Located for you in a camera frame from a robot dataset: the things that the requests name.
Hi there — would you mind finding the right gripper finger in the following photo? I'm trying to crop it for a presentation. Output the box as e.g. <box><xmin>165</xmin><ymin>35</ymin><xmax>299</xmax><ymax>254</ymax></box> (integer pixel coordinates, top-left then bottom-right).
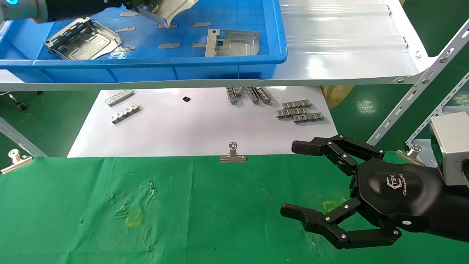
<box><xmin>280</xmin><ymin>198</ymin><xmax>402</xmax><ymax>251</ymax></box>
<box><xmin>291</xmin><ymin>134</ymin><xmax>386</xmax><ymax>176</ymax></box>

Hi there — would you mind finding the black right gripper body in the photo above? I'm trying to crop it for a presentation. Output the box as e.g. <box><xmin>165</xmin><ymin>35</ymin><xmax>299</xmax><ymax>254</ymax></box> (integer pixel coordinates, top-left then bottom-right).
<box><xmin>350</xmin><ymin>158</ymin><xmax>444</xmax><ymax>233</ymax></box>

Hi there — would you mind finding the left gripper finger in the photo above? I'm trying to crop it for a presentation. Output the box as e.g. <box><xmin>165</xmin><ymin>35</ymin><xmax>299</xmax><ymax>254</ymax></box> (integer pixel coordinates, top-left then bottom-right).
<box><xmin>126</xmin><ymin>0</ymin><xmax>158</xmax><ymax>11</ymax></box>

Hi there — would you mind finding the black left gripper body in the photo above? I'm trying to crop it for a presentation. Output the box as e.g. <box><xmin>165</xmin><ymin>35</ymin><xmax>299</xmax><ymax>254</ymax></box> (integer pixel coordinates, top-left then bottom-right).
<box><xmin>79</xmin><ymin>0</ymin><xmax>132</xmax><ymax>18</ymax></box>

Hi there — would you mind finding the bent sheet metal bracket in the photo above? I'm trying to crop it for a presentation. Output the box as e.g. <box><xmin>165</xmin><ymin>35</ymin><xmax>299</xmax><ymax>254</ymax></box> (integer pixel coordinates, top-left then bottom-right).
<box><xmin>43</xmin><ymin>16</ymin><xmax>123</xmax><ymax>60</ymax></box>
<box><xmin>139</xmin><ymin>0</ymin><xmax>198</xmax><ymax>28</ymax></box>

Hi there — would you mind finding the silver binder clip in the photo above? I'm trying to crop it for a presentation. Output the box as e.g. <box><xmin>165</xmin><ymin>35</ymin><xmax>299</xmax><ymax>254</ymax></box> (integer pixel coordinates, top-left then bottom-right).
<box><xmin>219</xmin><ymin>142</ymin><xmax>247</xmax><ymax>164</ymax></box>
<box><xmin>396</xmin><ymin>144</ymin><xmax>427</xmax><ymax>166</ymax></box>
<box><xmin>0</xmin><ymin>149</ymin><xmax>33</xmax><ymax>175</ymax></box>

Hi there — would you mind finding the brown cardboard piece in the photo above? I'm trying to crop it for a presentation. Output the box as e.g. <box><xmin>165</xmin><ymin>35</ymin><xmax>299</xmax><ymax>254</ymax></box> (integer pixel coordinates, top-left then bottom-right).
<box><xmin>321</xmin><ymin>85</ymin><xmax>355</xmax><ymax>110</ymax></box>

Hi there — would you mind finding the blue plastic bin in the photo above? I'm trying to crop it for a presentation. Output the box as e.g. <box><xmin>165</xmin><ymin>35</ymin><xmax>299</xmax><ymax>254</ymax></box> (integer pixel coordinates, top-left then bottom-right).
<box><xmin>0</xmin><ymin>0</ymin><xmax>289</xmax><ymax>84</ymax></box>

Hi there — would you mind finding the green table cloth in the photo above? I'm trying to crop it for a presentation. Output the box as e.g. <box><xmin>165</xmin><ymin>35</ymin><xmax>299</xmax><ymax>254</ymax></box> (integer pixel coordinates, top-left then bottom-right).
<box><xmin>0</xmin><ymin>154</ymin><xmax>469</xmax><ymax>264</ymax></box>

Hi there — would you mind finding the flat sheet metal plate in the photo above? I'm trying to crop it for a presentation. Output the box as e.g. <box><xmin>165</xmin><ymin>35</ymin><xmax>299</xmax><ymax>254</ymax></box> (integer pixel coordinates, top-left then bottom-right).
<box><xmin>204</xmin><ymin>29</ymin><xmax>261</xmax><ymax>58</ymax></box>

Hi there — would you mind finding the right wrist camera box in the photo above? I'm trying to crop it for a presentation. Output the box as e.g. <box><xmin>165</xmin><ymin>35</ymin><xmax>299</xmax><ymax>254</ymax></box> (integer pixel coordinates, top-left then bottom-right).
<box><xmin>429</xmin><ymin>112</ymin><xmax>469</xmax><ymax>187</ymax></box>

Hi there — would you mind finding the perforated metal shelf post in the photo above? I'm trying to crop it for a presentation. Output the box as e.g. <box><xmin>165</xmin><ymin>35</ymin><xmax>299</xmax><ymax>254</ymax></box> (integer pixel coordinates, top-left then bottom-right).
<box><xmin>405</xmin><ymin>71</ymin><xmax>469</xmax><ymax>147</ymax></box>
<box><xmin>366</xmin><ymin>18</ymin><xmax>469</xmax><ymax>147</ymax></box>
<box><xmin>0</xmin><ymin>117</ymin><xmax>48</xmax><ymax>158</ymax></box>

